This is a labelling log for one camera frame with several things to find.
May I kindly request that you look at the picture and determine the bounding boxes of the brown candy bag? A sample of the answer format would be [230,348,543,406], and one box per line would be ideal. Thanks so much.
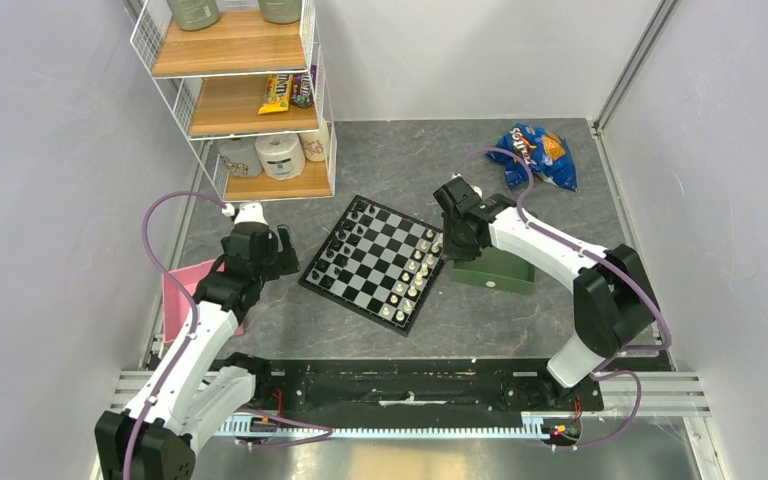
[290,64,317,109]

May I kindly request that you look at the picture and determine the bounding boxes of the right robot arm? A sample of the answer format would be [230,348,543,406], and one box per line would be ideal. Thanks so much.
[434,176,663,409]

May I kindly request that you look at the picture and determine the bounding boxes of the blue chips bag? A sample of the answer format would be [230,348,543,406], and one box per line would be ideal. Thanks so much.
[485,123,578,192]

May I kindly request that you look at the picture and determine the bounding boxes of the white patterned mug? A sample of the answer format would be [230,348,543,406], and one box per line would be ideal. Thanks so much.
[218,137,263,178]

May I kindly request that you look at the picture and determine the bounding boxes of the pink plastic box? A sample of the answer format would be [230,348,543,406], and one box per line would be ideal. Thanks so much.
[162,260,213,346]

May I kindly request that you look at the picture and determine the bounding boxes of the green plastic tray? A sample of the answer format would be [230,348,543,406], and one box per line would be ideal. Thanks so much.
[451,248,536,295]

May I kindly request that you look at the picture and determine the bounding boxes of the white cup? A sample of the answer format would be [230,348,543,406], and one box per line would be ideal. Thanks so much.
[298,123,330,163]

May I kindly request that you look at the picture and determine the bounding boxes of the white wire wooden shelf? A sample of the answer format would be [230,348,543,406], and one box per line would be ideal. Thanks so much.
[130,1,337,201]

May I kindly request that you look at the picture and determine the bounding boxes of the black white chessboard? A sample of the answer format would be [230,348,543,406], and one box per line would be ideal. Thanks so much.
[299,195,444,336]

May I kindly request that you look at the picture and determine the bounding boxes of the white toilet paper roll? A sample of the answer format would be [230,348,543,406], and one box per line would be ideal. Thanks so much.
[255,133,306,180]

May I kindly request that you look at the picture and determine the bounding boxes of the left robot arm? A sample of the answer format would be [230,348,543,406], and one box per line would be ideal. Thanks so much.
[94,202,299,479]

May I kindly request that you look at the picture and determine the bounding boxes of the yellow candy bag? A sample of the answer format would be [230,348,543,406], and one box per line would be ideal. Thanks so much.
[258,73,294,115]

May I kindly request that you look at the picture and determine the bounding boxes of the aluminium frame rail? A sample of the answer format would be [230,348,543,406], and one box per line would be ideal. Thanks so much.
[592,0,680,135]

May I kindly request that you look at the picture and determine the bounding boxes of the green bottle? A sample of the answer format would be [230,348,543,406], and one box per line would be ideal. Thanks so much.
[166,0,221,31]
[258,0,303,25]

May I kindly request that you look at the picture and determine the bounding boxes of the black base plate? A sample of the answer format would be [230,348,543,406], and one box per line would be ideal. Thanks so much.
[246,358,605,429]

